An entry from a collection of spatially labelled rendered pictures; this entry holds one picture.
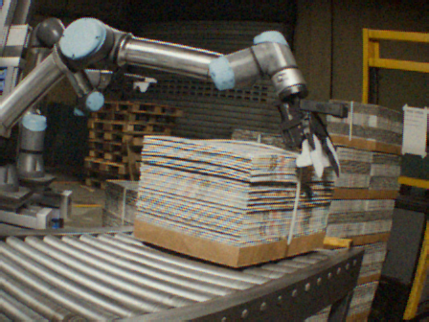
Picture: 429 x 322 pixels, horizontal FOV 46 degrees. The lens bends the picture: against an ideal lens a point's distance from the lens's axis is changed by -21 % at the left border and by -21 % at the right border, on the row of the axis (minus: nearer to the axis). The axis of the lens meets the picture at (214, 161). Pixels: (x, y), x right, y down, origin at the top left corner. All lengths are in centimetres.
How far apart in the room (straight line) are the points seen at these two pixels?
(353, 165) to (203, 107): 785
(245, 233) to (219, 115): 903
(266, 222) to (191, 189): 16
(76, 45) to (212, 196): 50
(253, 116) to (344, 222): 730
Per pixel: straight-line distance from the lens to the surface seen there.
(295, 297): 115
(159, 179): 131
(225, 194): 120
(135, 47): 153
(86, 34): 142
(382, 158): 285
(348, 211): 268
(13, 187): 169
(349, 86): 929
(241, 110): 999
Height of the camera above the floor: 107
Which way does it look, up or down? 3 degrees down
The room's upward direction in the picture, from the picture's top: 7 degrees clockwise
